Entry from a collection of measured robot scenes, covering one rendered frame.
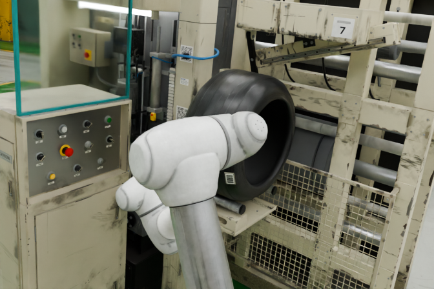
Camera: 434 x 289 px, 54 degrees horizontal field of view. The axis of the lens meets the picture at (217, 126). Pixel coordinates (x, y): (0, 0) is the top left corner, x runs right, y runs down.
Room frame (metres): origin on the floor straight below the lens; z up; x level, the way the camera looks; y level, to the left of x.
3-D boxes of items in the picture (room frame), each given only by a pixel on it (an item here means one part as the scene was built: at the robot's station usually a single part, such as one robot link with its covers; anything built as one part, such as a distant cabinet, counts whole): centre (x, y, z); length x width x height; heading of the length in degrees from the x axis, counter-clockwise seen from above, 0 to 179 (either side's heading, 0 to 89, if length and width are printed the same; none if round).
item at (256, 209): (1.90, -0.08, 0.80); 0.37 x 0.36 x 0.02; 144
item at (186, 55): (2.03, 0.13, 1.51); 0.19 x 0.19 x 0.06; 54
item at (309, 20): (2.06, -0.36, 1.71); 0.61 x 0.25 x 0.15; 54
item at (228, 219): (1.78, 0.00, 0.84); 0.36 x 0.09 x 0.06; 54
